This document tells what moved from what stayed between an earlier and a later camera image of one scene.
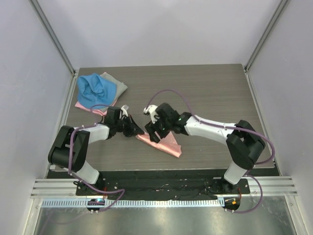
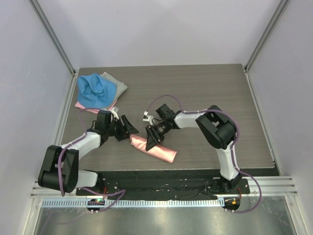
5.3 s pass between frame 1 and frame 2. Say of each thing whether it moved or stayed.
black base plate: stayed
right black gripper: stayed
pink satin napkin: moved
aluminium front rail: stayed
